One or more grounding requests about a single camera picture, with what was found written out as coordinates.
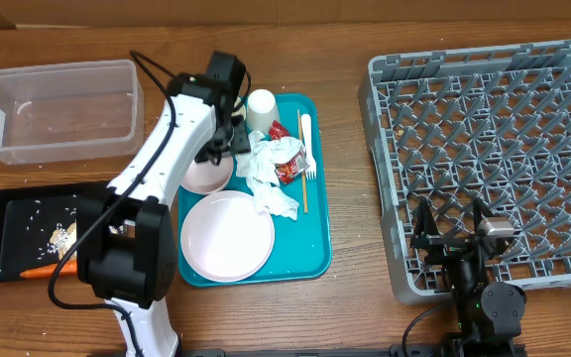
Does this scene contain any black food waste tray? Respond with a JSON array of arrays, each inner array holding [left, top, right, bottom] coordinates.
[[0, 181, 107, 283]]

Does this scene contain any white napkin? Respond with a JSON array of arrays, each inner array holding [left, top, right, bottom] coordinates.
[[236, 131, 299, 221]]

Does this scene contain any orange carrot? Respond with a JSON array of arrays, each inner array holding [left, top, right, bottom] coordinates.
[[20, 261, 77, 280]]

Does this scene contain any red snack wrapper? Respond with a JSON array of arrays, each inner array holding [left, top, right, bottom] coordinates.
[[269, 121, 308, 184]]

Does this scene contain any wooden chopstick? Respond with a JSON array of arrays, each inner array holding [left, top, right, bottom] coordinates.
[[296, 109, 309, 215]]

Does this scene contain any cream white bowl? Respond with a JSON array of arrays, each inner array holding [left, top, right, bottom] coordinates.
[[231, 97, 247, 121]]

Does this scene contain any pink bowl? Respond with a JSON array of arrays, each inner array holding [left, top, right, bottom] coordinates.
[[181, 157, 234, 195]]

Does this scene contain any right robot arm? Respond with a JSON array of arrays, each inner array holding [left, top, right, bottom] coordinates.
[[401, 198, 527, 357]]

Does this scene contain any white plastic fork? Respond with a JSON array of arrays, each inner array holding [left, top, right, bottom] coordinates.
[[301, 113, 317, 180]]

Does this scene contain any rice and peanuts pile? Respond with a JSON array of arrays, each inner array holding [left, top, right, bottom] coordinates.
[[48, 222, 77, 259]]

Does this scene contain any clear plastic bin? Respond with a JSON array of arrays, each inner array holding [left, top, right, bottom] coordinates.
[[0, 59, 144, 165]]

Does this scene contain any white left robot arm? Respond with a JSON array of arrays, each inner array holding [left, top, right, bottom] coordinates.
[[72, 52, 251, 356]]

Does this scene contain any white paper cup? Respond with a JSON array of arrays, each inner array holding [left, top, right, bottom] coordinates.
[[246, 89, 281, 135]]

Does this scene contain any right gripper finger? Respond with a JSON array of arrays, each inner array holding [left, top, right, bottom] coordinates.
[[472, 196, 495, 233], [413, 197, 438, 238]]

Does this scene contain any grey dishwasher rack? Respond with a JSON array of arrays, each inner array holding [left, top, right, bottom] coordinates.
[[358, 40, 571, 304]]

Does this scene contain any pink plate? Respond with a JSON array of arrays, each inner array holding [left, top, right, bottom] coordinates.
[[179, 190, 276, 283]]

